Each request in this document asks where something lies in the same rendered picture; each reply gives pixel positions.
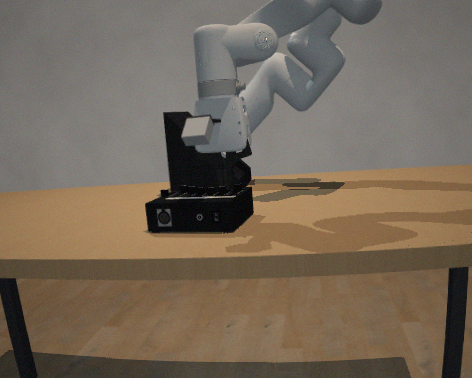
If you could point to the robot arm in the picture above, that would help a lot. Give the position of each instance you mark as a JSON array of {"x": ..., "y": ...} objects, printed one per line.
[{"x": 220, "y": 49}]

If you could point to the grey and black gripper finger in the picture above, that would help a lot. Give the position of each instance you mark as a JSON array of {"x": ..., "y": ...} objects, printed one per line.
[
  {"x": 215, "y": 159},
  {"x": 231, "y": 160}
]

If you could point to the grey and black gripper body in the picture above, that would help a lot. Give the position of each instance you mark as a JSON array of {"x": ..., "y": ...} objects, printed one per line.
[{"x": 228, "y": 135}]

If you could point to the black lighting desk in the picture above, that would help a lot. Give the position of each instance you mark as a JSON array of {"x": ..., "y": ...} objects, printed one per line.
[{"x": 209, "y": 210}]

